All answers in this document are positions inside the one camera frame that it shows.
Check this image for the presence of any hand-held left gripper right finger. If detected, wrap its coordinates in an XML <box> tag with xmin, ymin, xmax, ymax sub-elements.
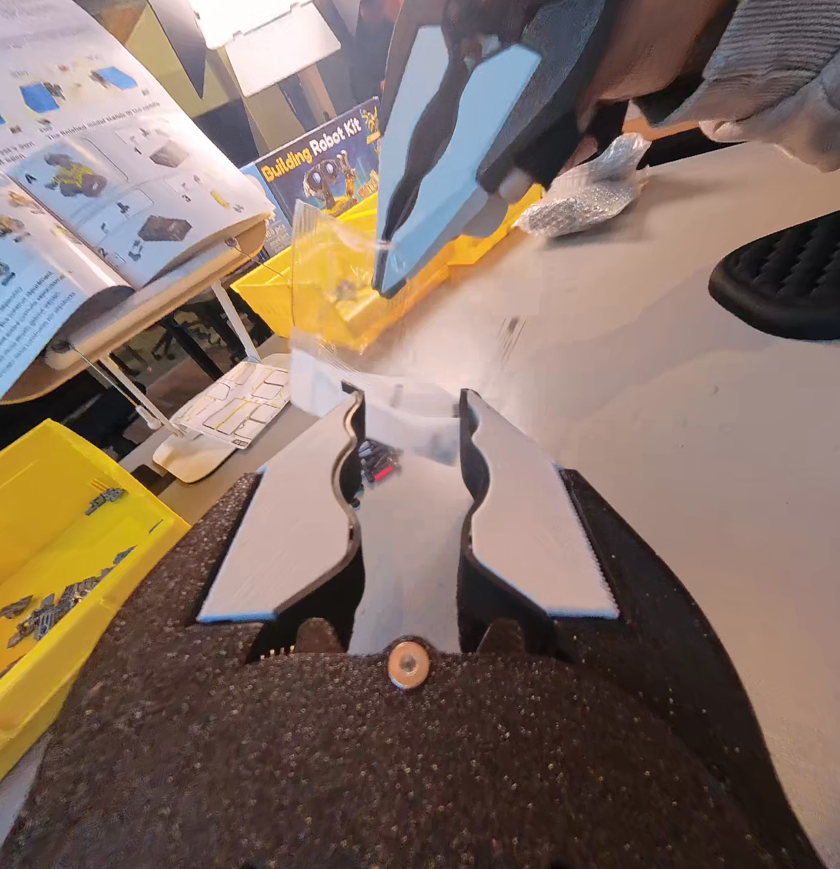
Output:
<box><xmin>457</xmin><ymin>388</ymin><xmax>621</xmax><ymax>620</ymax></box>

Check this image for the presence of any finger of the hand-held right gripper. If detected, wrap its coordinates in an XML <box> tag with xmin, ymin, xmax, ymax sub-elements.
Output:
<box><xmin>374</xmin><ymin>26</ymin><xmax>456</xmax><ymax>286</ymax></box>
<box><xmin>378</xmin><ymin>44</ymin><xmax>544</xmax><ymax>298</ymax></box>

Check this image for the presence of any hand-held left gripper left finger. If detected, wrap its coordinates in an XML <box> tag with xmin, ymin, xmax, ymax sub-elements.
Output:
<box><xmin>197</xmin><ymin>390</ymin><xmax>365</xmax><ymax>624</ymax></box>

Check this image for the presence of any pile of small building pegs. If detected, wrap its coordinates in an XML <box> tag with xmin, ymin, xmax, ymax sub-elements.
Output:
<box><xmin>357</xmin><ymin>440</ymin><xmax>402</xmax><ymax>506</ymax></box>

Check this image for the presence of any clear plastic bag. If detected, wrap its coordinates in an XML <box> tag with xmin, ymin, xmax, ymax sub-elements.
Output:
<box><xmin>289</xmin><ymin>200</ymin><xmax>465</xmax><ymax>469</ymax></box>

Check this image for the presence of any person's right forearm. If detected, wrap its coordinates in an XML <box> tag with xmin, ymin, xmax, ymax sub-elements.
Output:
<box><xmin>637</xmin><ymin>0</ymin><xmax>840</xmax><ymax>174</ymax></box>

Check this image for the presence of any grey desk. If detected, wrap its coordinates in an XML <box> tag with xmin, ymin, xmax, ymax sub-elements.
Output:
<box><xmin>0</xmin><ymin>139</ymin><xmax>840</xmax><ymax>869</ymax></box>

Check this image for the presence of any person's right hand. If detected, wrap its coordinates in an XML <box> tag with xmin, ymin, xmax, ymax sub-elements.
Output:
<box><xmin>577</xmin><ymin>0</ymin><xmax>739</xmax><ymax>113</ymax></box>

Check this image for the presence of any yellow plastic bin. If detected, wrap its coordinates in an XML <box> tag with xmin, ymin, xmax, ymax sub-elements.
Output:
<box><xmin>0</xmin><ymin>420</ymin><xmax>191</xmax><ymax>797</ymax></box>
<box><xmin>231</xmin><ymin>193</ymin><xmax>461</xmax><ymax>354</ymax></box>
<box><xmin>420</xmin><ymin>183</ymin><xmax>544</xmax><ymax>267</ymax></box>

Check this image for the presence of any bubble wrap pouch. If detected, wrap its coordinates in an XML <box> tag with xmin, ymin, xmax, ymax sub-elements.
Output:
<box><xmin>515</xmin><ymin>132</ymin><xmax>650</xmax><ymax>239</ymax></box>

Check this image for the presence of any robot kit box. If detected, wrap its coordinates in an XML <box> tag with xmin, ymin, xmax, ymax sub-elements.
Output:
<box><xmin>245</xmin><ymin>97</ymin><xmax>383</xmax><ymax>258</ymax></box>

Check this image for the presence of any sticker sheet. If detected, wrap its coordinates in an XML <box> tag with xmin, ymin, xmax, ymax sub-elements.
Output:
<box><xmin>170</xmin><ymin>362</ymin><xmax>292</xmax><ymax>450</ymax></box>

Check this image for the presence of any studio light panel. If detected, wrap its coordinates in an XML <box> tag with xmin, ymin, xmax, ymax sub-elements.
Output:
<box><xmin>189</xmin><ymin>0</ymin><xmax>342</xmax><ymax>97</ymax></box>

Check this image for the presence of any heap of dark grey bricks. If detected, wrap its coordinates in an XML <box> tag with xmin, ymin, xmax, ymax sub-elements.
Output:
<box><xmin>0</xmin><ymin>485</ymin><xmax>132</xmax><ymax>687</ymax></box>

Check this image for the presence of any beige book stand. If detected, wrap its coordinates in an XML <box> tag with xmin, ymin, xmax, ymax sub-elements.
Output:
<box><xmin>0</xmin><ymin>217</ymin><xmax>293</xmax><ymax>484</ymax></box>

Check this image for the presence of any open instruction booklet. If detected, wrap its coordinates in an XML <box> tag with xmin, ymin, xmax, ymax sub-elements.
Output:
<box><xmin>0</xmin><ymin>0</ymin><xmax>277</xmax><ymax>411</ymax></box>

